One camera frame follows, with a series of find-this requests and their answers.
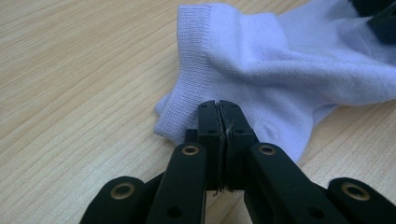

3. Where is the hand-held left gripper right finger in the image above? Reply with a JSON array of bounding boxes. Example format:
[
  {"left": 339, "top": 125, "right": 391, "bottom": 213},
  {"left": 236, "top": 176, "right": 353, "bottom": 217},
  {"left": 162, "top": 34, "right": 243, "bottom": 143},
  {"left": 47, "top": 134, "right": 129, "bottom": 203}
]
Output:
[{"left": 219, "top": 99, "right": 350, "bottom": 224}]

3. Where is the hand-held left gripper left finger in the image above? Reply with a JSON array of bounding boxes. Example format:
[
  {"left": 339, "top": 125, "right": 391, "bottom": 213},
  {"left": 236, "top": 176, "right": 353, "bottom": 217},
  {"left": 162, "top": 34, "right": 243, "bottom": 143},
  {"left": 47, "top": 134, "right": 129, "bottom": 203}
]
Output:
[{"left": 154, "top": 99, "right": 226, "bottom": 224}]

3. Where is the light purple sock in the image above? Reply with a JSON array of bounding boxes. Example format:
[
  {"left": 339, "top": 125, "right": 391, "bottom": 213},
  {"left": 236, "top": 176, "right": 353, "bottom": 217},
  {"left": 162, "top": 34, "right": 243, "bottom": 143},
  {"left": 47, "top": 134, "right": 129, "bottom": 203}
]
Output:
[
  {"left": 154, "top": 2, "right": 396, "bottom": 164},
  {"left": 154, "top": 92, "right": 339, "bottom": 138}
]

